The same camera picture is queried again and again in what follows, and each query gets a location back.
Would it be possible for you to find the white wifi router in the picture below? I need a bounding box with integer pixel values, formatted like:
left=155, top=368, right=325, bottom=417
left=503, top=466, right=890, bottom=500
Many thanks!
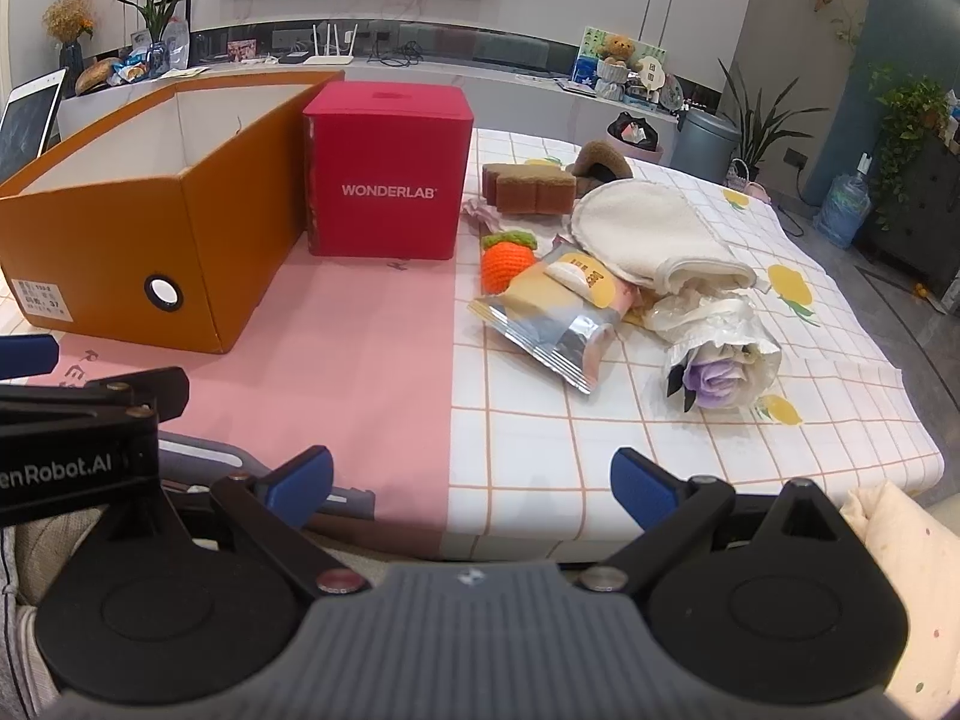
left=304, top=21, right=356, bottom=67

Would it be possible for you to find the orange crochet carrot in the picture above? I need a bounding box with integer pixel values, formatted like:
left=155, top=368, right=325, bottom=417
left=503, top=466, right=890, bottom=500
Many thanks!
left=480, top=231, right=537, bottom=294

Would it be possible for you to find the white round towel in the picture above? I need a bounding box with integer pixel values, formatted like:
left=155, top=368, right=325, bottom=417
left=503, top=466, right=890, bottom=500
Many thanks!
left=569, top=179, right=757, bottom=296

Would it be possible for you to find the brown plush toy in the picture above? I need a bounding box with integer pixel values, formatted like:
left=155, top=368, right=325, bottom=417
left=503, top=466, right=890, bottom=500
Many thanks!
left=565, top=140, right=633, bottom=195

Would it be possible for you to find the white tablet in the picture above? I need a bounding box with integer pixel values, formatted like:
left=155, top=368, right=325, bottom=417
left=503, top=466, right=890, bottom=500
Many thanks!
left=0, top=68, right=67, bottom=182

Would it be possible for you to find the potted plant by bin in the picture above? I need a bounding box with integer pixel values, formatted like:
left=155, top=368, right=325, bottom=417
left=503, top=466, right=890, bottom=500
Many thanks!
left=719, top=60, right=825, bottom=181

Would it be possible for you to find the orange cardboard box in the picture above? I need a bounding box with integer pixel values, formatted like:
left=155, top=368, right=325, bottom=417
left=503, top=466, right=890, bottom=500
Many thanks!
left=2, top=70, right=335, bottom=355

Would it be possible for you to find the dried yellow flowers vase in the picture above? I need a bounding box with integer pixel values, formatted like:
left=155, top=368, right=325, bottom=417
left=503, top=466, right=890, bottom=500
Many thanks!
left=43, top=0, right=94, bottom=98

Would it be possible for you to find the grey pedal bin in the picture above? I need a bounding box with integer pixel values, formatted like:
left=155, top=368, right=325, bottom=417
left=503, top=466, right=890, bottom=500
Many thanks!
left=669, top=109, right=740, bottom=184

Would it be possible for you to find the pink waste basket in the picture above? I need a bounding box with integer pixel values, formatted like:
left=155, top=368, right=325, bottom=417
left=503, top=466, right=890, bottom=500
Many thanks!
left=605, top=112, right=664, bottom=164

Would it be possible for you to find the green plant in vase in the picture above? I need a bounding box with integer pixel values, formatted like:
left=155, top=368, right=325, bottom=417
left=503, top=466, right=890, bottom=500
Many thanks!
left=121, top=0, right=182, bottom=78

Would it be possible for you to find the brown bread-shaped sponge toy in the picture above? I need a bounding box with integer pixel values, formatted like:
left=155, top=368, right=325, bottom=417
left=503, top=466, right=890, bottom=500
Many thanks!
left=482, top=163, right=576, bottom=216

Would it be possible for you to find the cream dotted cushion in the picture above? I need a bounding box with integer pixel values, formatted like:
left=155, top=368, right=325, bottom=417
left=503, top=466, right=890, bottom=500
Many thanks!
left=841, top=483, right=958, bottom=718

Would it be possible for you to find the silver snack bag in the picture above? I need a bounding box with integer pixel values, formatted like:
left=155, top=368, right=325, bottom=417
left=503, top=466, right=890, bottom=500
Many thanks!
left=469, top=239, right=640, bottom=395

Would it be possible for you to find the white marble TV bench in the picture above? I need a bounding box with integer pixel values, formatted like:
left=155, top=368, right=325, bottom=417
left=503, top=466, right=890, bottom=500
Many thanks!
left=57, top=60, right=677, bottom=164

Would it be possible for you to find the red Wonderlab box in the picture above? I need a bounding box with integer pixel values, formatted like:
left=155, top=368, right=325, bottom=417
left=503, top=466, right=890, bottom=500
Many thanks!
left=302, top=80, right=473, bottom=260

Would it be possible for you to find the blue water bottle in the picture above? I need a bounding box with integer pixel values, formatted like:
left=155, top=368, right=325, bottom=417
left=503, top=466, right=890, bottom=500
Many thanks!
left=814, top=153, right=872, bottom=249

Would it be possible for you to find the white checked lemon tablecloth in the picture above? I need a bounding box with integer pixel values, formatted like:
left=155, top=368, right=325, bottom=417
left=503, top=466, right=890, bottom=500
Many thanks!
left=439, top=163, right=946, bottom=562

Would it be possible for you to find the teddy bear bouquet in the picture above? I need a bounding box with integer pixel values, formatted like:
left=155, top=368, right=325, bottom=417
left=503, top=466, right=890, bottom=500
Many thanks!
left=571, top=26, right=667, bottom=103

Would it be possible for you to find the round bread loaf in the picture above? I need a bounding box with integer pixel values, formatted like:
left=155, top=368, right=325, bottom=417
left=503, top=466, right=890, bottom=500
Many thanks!
left=75, top=57, right=119, bottom=96

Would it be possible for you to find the white wrapped purple flower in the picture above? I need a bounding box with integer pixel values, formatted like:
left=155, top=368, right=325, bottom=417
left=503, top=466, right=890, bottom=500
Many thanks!
left=641, top=289, right=782, bottom=411

